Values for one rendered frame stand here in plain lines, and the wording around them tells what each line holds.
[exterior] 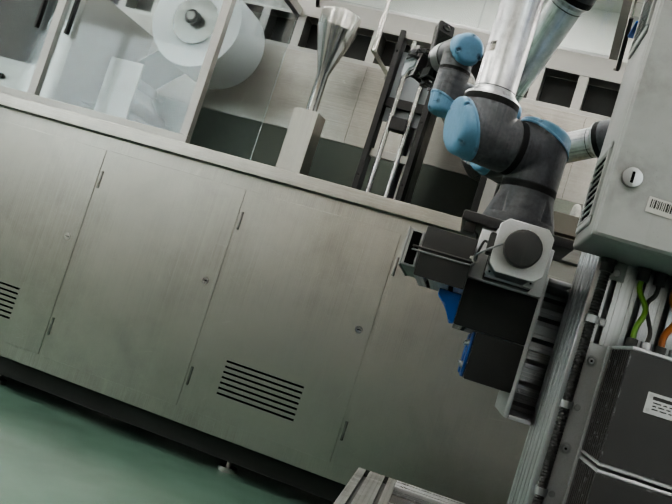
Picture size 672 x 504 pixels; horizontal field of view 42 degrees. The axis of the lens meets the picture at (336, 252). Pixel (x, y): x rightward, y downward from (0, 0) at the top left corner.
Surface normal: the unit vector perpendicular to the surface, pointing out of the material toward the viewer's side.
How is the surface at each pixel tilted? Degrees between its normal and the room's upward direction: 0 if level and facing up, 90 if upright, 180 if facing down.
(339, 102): 90
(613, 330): 90
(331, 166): 90
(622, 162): 90
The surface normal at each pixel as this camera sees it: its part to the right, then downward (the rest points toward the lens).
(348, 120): -0.25, -0.14
